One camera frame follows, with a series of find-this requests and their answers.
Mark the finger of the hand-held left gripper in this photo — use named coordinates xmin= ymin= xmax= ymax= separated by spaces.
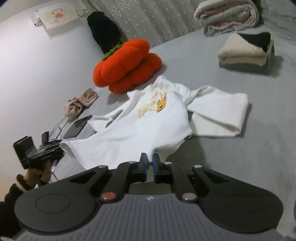
xmin=42 ymin=132 xmax=62 ymax=150

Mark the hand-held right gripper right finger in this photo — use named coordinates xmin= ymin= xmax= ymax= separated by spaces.
xmin=153 ymin=153 xmax=232 ymax=203

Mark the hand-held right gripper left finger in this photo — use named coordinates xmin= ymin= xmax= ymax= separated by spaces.
xmin=69 ymin=152 xmax=148 ymax=201

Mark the white sweatshirt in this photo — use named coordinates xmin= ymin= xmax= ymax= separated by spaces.
xmin=60 ymin=75 xmax=249 ymax=171

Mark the person's left hand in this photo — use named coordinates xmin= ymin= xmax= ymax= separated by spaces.
xmin=16 ymin=161 xmax=52 ymax=192

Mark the black tablet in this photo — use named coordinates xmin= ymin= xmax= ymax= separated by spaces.
xmin=63 ymin=115 xmax=92 ymax=139

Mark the crumpled pink beige garment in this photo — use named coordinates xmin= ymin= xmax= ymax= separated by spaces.
xmin=64 ymin=88 xmax=99 ymax=120

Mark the grey bed sheet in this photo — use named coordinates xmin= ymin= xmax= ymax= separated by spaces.
xmin=46 ymin=21 xmax=296 ymax=209

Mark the orange pumpkin plush pillow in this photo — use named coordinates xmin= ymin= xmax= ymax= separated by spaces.
xmin=93 ymin=39 xmax=162 ymax=93

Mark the black hanging garment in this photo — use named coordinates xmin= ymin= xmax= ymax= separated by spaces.
xmin=87 ymin=11 xmax=123 ymax=54

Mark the grey star-print curtain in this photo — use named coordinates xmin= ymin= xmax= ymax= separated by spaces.
xmin=81 ymin=0 xmax=208 ymax=47

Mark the folded black garment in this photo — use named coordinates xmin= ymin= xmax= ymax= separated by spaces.
xmin=238 ymin=32 xmax=271 ymax=50

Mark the folded grey pink quilt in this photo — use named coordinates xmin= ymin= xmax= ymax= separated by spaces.
xmin=194 ymin=0 xmax=259 ymax=37

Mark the grey quilted blanket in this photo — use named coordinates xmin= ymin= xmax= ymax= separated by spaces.
xmin=254 ymin=0 xmax=296 ymax=30

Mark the thin black cable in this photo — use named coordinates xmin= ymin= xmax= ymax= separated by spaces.
xmin=47 ymin=118 xmax=70 ymax=142

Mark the covered wall air conditioner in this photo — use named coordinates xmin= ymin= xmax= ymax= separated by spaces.
xmin=31 ymin=2 xmax=79 ymax=29

